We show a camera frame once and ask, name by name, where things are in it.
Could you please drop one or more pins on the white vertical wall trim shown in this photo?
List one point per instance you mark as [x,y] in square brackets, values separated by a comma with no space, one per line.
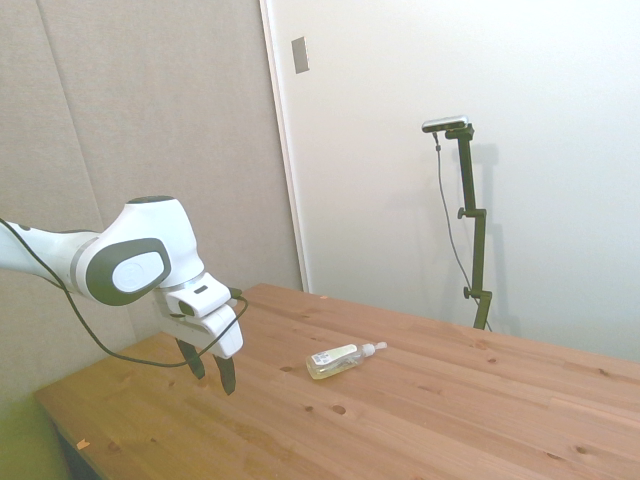
[285,150]

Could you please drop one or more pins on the grey wall switch plate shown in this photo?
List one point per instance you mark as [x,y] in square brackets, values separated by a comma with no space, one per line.
[300,55]

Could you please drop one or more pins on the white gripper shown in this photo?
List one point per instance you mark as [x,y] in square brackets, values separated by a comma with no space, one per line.
[220,332]

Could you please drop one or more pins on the clear yellow sanitizer bottle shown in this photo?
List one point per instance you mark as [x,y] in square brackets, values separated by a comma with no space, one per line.
[330,362]

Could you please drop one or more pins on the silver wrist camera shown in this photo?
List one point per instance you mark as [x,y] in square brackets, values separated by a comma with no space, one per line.
[197,298]

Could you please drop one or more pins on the black jointed camera stand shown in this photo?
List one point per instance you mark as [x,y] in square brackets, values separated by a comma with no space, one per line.
[470,200]

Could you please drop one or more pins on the silver camera on stand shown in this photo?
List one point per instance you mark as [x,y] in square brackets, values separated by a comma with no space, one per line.
[445,123]

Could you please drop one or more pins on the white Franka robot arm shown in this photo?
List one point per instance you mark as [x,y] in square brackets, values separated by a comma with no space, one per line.
[150,225]

